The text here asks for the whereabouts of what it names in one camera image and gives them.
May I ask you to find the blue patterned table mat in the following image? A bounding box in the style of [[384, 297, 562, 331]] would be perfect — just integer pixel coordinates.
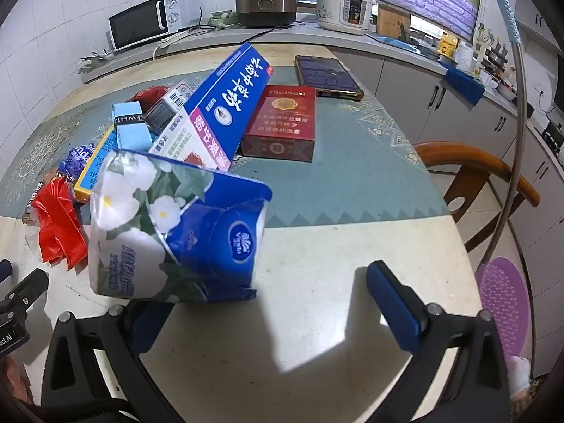
[[0, 92, 451, 231]]

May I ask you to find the red plastic wrapper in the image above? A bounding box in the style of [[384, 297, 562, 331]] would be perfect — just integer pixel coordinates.
[[31, 179, 89, 271]]

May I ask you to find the red snack bag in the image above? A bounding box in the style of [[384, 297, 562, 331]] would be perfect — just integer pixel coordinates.
[[125, 85, 171, 107]]

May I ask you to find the blue floral tissue pack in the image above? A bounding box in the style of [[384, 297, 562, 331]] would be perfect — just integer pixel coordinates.
[[88, 149, 274, 305]]

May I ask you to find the blue toothpaste box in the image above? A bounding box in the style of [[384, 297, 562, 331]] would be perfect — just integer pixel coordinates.
[[149, 43, 276, 173]]

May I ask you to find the wooden chair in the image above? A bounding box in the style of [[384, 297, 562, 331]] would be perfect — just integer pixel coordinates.
[[413, 141, 541, 253]]

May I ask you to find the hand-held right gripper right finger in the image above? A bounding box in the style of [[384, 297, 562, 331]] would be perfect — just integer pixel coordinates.
[[367, 261, 515, 423]]

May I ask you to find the utensil rack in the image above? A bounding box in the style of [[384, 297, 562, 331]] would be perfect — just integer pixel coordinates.
[[475, 21, 517, 76]]

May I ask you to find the brown snack packet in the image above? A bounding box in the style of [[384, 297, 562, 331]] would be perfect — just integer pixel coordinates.
[[23, 175, 59, 226]]

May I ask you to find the white microwave oven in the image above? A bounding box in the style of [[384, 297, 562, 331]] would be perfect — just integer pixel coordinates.
[[108, 0, 200, 50]]

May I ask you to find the yellow carton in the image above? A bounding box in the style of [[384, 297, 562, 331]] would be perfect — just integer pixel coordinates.
[[440, 31, 460, 56]]

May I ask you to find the red cigarette box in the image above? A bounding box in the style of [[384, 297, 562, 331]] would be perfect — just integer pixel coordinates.
[[240, 85, 318, 163]]

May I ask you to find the blue basin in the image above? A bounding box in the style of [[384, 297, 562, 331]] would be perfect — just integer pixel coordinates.
[[366, 33, 420, 50]]

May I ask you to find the black smartphone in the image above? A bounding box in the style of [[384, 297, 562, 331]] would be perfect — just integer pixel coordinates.
[[294, 55, 366, 102]]

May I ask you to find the white power cable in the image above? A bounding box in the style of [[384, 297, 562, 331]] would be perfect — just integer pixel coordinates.
[[152, 30, 188, 61]]

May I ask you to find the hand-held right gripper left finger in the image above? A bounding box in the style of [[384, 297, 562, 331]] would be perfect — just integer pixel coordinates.
[[42, 302, 186, 423]]

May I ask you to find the small grey box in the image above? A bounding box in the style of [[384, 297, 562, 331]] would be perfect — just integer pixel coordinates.
[[145, 80, 195, 134]]

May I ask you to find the blue cloth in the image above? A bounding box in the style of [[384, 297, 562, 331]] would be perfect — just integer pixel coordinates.
[[442, 63, 486, 107]]

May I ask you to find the light blue banded packet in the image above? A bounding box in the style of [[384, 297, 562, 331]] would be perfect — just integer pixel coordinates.
[[112, 102, 153, 151]]

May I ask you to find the wooden cutting board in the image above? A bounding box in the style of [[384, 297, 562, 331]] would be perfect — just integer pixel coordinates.
[[376, 4, 413, 38]]

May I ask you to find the dark rice cooker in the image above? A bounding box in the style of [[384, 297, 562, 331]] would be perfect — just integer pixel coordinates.
[[234, 0, 299, 27]]

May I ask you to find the purple foil wrapper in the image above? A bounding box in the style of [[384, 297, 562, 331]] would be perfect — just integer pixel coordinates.
[[57, 143, 96, 182]]

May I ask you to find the yellow blue box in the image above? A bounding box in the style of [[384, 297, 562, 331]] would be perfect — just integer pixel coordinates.
[[72, 125, 121, 204]]

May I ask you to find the white jar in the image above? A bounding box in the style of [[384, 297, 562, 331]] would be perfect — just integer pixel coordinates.
[[457, 41, 476, 74]]

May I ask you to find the white pressure cooker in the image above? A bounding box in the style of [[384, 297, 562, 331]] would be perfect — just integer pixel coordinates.
[[312, 0, 378, 36]]

